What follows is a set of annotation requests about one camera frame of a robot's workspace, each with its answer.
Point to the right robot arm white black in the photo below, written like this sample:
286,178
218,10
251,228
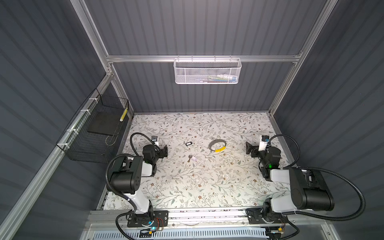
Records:
308,189

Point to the aluminium frame crossbar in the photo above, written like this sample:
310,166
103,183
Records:
195,58

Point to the yellow marker in basket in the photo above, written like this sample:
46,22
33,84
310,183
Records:
123,114

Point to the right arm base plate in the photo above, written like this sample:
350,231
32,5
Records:
262,216

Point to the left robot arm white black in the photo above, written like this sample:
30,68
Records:
124,174

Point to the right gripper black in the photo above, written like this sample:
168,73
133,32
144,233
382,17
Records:
254,150

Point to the black wire basket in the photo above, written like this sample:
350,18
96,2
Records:
79,145

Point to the aluminium mounting rail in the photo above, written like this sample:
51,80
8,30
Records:
198,218

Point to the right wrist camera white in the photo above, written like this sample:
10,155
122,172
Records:
263,145

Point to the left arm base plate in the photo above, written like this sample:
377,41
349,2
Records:
150,219

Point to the white wire mesh basket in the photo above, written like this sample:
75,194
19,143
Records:
186,73

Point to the black pad in basket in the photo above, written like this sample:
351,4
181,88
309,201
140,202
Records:
104,124

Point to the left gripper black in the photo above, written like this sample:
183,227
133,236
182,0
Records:
162,151

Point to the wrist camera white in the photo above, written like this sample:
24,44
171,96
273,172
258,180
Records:
155,139
263,145

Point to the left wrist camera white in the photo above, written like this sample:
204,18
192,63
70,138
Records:
155,139

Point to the items inside white basket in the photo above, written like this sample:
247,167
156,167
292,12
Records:
231,79

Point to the white slotted cable duct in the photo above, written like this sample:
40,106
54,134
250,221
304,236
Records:
199,234

